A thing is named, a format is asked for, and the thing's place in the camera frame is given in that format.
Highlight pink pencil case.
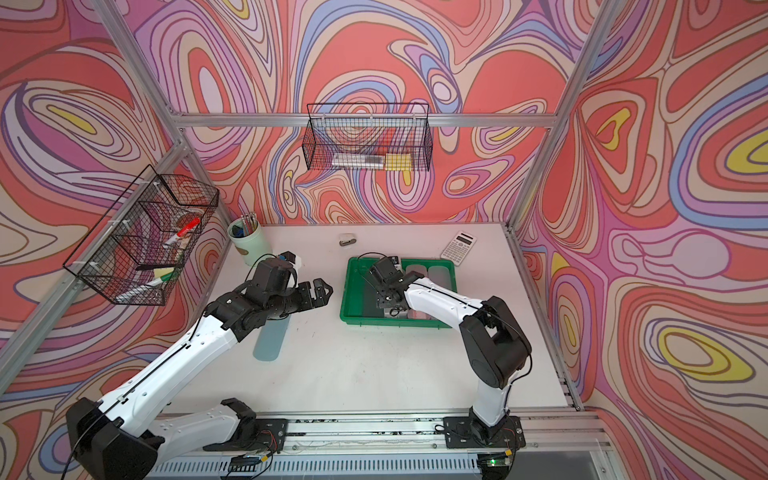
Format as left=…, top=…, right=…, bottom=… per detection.
left=407, top=272, right=446, bottom=322

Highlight red marker in basket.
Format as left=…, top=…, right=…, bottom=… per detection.
left=163, top=218, right=201, bottom=247

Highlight wire basket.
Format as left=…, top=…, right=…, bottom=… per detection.
left=302, top=101, right=434, bottom=172
left=63, top=166, right=219, bottom=306

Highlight teal pencil case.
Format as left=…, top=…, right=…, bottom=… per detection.
left=253, top=317, right=290, bottom=362

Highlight dark green pencil case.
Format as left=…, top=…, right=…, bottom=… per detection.
left=361, top=279, right=383, bottom=318

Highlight clear frosted pencil case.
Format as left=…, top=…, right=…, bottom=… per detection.
left=376, top=305, right=409, bottom=320

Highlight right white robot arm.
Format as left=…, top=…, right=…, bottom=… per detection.
left=367, top=257, right=533, bottom=447

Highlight left wire basket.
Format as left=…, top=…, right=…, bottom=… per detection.
left=63, top=166, right=219, bottom=306

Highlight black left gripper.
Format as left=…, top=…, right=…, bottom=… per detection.
left=265, top=276, right=334, bottom=321

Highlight green white marker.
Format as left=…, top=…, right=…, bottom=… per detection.
left=116, top=273, right=174, bottom=303

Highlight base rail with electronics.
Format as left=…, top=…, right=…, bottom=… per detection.
left=149, top=411, right=626, bottom=479

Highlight green pen cup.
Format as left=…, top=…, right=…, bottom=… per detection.
left=227, top=212, right=273, bottom=267

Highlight clear box in basket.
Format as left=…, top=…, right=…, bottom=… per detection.
left=331, top=152, right=385, bottom=170

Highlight back wire basket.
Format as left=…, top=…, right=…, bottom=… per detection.
left=302, top=101, right=434, bottom=172

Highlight white translucent pencil case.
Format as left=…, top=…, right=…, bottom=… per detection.
left=428, top=265, right=453, bottom=291

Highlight yellow box in basket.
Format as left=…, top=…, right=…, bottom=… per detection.
left=384, top=153, right=413, bottom=171

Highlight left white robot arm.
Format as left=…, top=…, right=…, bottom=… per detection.
left=66, top=252, right=333, bottom=479

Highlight white scientific calculator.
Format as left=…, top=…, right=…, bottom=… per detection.
left=440, top=232, right=477, bottom=267

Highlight green plastic storage tray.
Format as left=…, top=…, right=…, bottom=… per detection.
left=340, top=256, right=457, bottom=329

